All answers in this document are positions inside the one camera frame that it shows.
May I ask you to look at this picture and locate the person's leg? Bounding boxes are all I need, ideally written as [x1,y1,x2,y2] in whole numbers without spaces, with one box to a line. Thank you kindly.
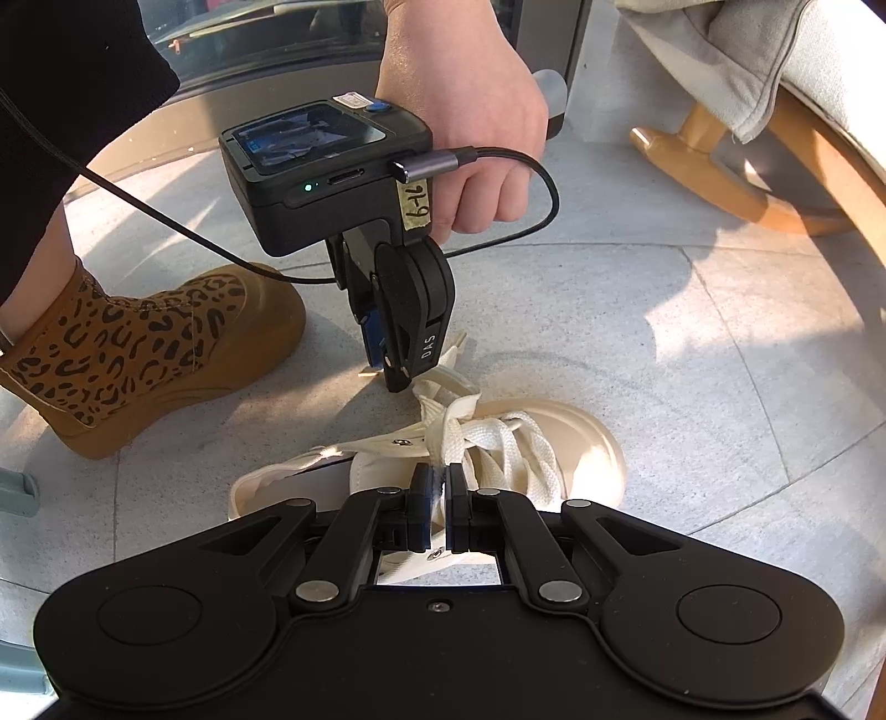
[0,200,74,333]

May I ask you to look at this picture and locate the tan leopard print boot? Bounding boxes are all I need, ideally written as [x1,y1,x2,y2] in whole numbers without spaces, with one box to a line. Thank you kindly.
[0,256,307,459]

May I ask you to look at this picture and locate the wooden rocking chair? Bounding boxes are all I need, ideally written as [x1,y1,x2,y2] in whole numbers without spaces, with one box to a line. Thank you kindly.
[630,90,886,416]

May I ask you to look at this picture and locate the person's left hand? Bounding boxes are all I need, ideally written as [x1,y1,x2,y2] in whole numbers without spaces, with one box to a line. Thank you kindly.
[374,0,553,236]

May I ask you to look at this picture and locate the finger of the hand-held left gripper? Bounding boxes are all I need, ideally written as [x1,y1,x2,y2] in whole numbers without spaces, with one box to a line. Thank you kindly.
[348,277,387,376]
[377,305,454,394]

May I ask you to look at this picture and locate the person's black garment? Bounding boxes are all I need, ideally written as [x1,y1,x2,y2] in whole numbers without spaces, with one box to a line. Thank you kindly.
[0,0,182,306]

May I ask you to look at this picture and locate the dark framed glass door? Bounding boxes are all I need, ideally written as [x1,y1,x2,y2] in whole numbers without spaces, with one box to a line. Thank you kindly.
[138,0,596,157]

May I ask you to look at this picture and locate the cream canvas shoe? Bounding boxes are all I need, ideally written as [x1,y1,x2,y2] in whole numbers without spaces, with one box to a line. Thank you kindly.
[228,398,627,575]

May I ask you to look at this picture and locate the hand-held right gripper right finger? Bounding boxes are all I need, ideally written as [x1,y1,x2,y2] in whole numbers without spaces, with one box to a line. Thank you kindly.
[445,462,728,609]

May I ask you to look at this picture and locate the pale green plastic object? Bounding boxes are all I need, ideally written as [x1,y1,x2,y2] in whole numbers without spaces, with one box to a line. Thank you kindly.
[0,467,58,702]

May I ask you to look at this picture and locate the black cable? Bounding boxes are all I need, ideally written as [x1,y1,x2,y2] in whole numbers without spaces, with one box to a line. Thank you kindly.
[0,90,559,286]

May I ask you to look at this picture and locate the white seat cushion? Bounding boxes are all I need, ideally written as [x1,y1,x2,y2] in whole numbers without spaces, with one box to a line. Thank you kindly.
[782,0,886,174]

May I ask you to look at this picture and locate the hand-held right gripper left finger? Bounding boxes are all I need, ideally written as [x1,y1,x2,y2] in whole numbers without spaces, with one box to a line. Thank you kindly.
[152,462,437,609]

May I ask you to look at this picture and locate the beige fleece cloth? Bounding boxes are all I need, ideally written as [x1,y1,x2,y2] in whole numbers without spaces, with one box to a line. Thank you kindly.
[616,0,811,143]

